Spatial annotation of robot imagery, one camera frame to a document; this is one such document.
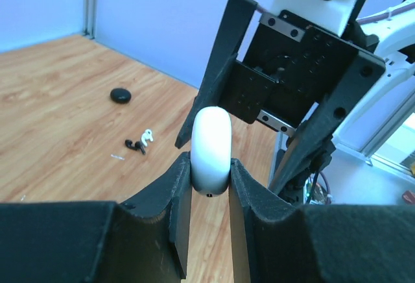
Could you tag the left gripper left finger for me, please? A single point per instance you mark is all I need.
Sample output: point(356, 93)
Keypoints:
point(142, 239)

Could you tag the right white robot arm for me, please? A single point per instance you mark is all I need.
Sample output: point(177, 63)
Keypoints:
point(388, 34)

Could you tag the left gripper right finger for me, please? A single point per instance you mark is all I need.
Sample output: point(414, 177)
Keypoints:
point(273, 241)

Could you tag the white earbud right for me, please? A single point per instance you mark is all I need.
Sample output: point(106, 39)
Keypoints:
point(147, 137)

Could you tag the black round case far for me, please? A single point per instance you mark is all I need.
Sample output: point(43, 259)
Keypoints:
point(120, 95)

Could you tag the white round case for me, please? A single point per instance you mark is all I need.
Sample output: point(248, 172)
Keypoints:
point(211, 143)

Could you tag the black earbud right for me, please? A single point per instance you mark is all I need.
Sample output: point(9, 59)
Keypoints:
point(137, 146)

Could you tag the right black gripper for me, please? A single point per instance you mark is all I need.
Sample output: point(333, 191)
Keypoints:
point(289, 66)

